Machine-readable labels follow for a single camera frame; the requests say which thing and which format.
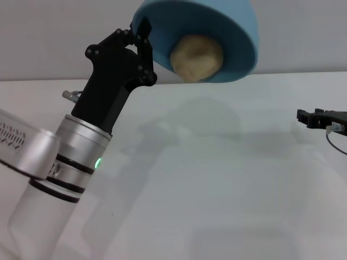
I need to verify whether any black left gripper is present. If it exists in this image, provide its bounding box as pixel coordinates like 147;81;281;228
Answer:
70;16;158;135

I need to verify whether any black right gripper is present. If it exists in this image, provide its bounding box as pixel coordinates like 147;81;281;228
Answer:
296;108;347;137

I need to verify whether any beige egg yolk pastry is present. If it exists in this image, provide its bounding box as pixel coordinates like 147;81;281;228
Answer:
170;35;224;83

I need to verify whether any blue bowl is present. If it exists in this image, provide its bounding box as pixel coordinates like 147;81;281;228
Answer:
132;0;258;83

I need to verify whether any right arm cable with plug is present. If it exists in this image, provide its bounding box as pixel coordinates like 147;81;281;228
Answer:
325;122;347;157

